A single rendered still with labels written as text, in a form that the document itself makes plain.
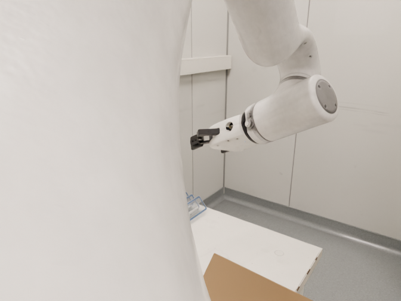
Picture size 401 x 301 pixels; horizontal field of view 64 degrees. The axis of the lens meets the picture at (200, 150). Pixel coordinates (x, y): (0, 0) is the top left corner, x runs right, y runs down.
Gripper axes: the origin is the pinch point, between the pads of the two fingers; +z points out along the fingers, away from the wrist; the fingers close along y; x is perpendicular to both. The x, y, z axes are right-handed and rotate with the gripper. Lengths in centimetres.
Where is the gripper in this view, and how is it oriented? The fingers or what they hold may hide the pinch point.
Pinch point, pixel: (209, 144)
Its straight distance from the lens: 77.8
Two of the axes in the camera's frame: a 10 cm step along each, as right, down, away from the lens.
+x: -0.8, -9.7, 2.5
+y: 8.0, 0.9, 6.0
